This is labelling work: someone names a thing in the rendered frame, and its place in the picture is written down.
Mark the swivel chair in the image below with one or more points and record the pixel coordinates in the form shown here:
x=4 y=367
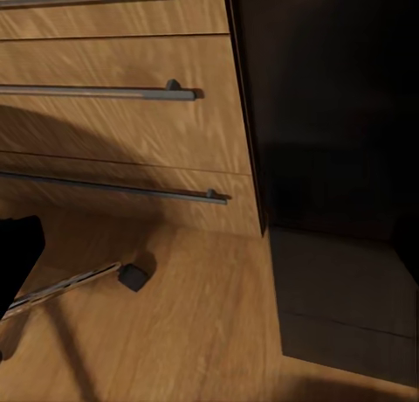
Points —
x=131 y=276

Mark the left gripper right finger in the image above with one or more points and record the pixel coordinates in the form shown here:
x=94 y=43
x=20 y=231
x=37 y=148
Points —
x=405 y=241

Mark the cabinet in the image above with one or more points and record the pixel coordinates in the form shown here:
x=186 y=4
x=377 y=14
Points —
x=335 y=93
x=137 y=109

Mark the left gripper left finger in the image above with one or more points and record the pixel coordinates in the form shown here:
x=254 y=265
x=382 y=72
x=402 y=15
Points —
x=21 y=243

